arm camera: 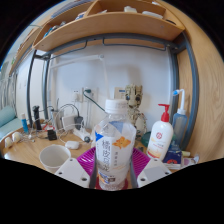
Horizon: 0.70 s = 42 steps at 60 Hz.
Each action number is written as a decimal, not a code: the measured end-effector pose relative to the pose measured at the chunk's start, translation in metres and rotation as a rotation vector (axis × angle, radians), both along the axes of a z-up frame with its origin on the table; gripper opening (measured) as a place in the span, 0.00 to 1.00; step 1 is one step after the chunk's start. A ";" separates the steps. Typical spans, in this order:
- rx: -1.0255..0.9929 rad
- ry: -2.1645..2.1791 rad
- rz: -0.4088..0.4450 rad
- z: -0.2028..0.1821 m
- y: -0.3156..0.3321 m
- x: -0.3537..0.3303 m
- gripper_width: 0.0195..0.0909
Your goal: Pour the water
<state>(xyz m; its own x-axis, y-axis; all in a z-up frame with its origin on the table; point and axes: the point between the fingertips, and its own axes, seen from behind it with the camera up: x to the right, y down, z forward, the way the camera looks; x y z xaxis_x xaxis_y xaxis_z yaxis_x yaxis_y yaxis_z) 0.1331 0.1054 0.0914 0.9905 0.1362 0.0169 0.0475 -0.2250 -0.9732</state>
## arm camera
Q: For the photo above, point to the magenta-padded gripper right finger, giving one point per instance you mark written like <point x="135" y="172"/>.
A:
<point x="155" y="171"/>

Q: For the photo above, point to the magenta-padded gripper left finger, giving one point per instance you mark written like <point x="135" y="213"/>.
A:
<point x="73" y="171"/>

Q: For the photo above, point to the clear plastic drink bottle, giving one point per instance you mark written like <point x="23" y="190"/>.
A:
<point x="115" y="146"/>

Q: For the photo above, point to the blue and red box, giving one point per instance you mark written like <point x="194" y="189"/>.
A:
<point x="173" y="158"/>

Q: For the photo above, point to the cream paper cup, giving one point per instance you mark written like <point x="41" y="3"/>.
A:
<point x="53" y="158"/>

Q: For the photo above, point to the white red-pump lotion bottle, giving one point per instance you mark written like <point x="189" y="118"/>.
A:
<point x="160" y="136"/>

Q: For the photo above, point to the white power strip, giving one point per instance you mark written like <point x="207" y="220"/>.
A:
<point x="81" y="134"/>

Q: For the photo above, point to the blue long-nozzle squeeze bottle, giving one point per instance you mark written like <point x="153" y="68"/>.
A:
<point x="180" y="123"/>

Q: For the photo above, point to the small blue bottle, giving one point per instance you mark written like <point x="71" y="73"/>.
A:
<point x="24" y="125"/>

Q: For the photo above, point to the wooden tree figurine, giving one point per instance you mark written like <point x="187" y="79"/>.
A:
<point x="135" y="100"/>

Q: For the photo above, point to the teal bed cover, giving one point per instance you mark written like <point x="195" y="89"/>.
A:
<point x="6" y="121"/>

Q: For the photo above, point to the wooden shelf unit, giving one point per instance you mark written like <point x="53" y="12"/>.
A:
<point x="110" y="26"/>

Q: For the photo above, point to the grey metal desk frame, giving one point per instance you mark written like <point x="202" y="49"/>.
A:
<point x="191" y="100"/>

